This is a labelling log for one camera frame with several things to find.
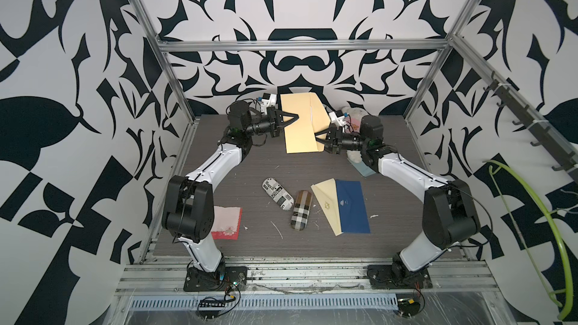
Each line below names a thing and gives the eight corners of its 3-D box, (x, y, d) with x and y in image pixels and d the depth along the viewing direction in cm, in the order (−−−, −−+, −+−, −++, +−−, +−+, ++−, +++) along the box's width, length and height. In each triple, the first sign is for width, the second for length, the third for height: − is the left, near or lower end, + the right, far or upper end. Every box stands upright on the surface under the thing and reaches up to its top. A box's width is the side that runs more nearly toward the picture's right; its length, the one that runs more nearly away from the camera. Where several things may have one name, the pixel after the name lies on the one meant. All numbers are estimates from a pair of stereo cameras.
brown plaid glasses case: (289, 228, 86) (289, 226, 83) (296, 192, 95) (297, 188, 93) (307, 232, 85) (307, 229, 83) (312, 194, 95) (313, 191, 92)
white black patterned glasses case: (258, 186, 97) (258, 183, 94) (269, 177, 100) (269, 174, 97) (286, 214, 89) (286, 211, 87) (297, 203, 92) (297, 200, 90)
